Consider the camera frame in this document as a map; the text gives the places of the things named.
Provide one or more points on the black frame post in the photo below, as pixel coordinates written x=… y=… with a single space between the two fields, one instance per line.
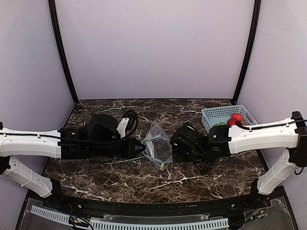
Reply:
x=248 y=51
x=61 y=50

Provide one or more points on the clear zip top bag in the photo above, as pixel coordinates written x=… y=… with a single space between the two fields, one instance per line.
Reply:
x=158 y=149

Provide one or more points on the left black frame post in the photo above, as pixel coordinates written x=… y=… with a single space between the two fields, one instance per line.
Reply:
x=61 y=50

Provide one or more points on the black front rail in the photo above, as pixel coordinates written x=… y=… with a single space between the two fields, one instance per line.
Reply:
x=95 y=208

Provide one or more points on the red apple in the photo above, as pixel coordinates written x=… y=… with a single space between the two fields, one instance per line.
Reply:
x=237 y=116

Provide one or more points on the green grapes bunch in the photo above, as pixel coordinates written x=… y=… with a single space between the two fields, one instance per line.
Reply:
x=219 y=124

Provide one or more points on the grey slotted cable duct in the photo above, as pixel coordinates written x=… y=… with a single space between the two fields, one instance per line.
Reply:
x=110 y=222

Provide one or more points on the light blue plastic basket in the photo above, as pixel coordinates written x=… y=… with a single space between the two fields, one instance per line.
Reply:
x=213 y=116

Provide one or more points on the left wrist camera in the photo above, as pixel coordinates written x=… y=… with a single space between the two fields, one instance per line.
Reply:
x=128 y=124

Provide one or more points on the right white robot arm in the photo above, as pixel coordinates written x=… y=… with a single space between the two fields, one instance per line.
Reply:
x=290 y=134

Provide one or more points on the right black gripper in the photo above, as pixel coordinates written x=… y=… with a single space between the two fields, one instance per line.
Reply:
x=177 y=143

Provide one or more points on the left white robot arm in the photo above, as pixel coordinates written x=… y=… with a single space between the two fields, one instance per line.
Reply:
x=104 y=136

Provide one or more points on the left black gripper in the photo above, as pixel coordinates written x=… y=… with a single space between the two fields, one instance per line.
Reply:
x=131 y=148

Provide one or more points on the right black frame post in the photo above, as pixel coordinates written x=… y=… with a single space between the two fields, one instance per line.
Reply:
x=248 y=51

